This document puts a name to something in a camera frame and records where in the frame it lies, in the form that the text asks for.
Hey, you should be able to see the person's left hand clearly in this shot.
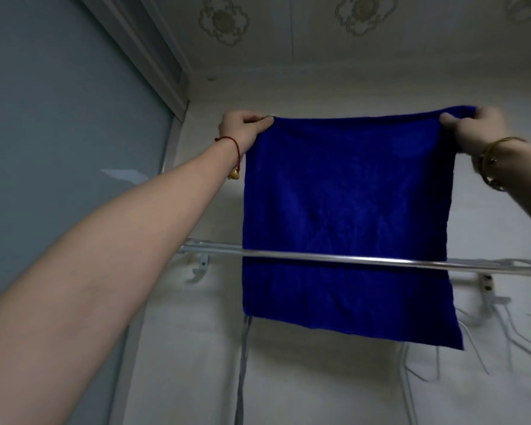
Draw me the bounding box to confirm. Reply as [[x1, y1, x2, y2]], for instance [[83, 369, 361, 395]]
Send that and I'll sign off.
[[218, 110, 276, 157]]

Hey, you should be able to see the person's right hand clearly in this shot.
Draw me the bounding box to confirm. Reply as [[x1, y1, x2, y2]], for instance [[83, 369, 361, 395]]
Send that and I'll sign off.
[[438, 105, 510, 156]]

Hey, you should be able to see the blue towel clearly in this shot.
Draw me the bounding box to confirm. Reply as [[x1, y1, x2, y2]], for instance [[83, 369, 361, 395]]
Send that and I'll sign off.
[[242, 104, 478, 350]]

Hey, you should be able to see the person's left forearm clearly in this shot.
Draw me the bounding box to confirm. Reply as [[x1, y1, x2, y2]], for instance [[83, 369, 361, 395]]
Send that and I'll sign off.
[[0, 140, 244, 425]]

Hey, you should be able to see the person's right forearm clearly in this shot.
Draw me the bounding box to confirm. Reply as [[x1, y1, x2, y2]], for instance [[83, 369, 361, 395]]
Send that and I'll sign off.
[[472, 140, 531, 238]]

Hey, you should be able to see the bunch of white clothes hangers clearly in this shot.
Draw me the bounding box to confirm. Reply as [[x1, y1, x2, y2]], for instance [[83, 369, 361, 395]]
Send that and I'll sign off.
[[398, 258, 531, 425]]

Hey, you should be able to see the frosted glass sliding door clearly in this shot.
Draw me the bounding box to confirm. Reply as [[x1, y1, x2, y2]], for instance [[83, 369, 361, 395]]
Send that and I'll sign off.
[[0, 0, 191, 425]]

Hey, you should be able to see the red string bracelet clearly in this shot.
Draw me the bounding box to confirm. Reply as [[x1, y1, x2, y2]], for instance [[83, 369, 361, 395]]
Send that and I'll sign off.
[[214, 136, 244, 180]]

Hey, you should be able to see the gold bangle bracelet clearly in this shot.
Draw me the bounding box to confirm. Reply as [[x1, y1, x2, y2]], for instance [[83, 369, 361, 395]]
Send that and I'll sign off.
[[471, 136, 528, 192]]

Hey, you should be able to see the metal towel rail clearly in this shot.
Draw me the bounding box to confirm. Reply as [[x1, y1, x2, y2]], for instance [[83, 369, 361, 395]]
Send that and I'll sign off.
[[177, 239, 531, 280]]

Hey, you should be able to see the grey hanging strap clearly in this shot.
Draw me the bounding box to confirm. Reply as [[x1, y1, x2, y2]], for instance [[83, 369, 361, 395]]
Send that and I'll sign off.
[[234, 315, 253, 425]]

